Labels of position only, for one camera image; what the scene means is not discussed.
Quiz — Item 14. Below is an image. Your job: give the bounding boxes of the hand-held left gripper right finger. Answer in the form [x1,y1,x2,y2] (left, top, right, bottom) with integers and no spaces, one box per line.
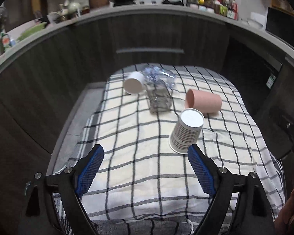
[187,144,275,235]

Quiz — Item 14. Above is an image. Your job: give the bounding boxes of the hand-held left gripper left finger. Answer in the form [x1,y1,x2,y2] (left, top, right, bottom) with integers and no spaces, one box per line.
[26,144,104,235]

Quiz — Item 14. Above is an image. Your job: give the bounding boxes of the striped paper cup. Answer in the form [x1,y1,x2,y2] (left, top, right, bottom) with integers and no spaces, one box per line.
[169,108,205,155]

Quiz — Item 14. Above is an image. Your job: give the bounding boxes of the pink cup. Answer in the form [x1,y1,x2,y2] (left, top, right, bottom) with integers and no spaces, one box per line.
[185,89,222,115]

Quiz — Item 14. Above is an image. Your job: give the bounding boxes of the white cup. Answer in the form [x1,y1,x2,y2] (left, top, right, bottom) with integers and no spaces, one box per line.
[123,71,145,95]

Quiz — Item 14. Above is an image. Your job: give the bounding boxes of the person's right hand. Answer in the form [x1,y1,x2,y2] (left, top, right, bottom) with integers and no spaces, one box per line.
[276,180,294,235]

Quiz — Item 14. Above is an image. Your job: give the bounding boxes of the black checked white cloth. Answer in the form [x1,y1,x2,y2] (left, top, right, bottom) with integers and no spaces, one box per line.
[51,64,285,235]

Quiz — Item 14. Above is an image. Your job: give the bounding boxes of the green white sticker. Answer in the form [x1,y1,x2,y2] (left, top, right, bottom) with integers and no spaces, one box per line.
[266,73,277,89]

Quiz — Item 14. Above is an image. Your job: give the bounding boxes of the black microwave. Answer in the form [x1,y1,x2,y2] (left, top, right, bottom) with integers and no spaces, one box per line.
[266,7,294,47]

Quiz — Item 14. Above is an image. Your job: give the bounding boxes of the dark wood cabinet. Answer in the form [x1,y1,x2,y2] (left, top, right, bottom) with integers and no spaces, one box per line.
[0,6,294,235]

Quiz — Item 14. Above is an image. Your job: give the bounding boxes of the white dishes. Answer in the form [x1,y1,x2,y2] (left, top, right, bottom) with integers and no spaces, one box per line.
[246,12,266,29]

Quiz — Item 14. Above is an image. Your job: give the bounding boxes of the colourful cartons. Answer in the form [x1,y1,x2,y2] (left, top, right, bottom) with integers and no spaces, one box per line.
[214,0,240,20]

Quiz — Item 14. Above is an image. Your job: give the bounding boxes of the green tray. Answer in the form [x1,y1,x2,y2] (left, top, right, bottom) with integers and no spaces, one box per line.
[16,22,48,42]

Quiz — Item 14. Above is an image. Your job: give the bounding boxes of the green dish soap bottle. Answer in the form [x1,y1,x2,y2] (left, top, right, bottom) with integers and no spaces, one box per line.
[0,33,16,52]

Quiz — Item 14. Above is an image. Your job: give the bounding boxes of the white mug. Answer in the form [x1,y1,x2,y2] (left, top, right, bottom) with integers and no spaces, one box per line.
[47,12,61,24]

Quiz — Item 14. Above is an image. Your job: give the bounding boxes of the white teapot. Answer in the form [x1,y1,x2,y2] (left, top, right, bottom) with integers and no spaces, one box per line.
[67,2,82,18]

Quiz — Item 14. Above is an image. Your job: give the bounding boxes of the grey cabinet handle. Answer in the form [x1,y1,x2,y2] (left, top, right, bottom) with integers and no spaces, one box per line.
[116,48,185,54]

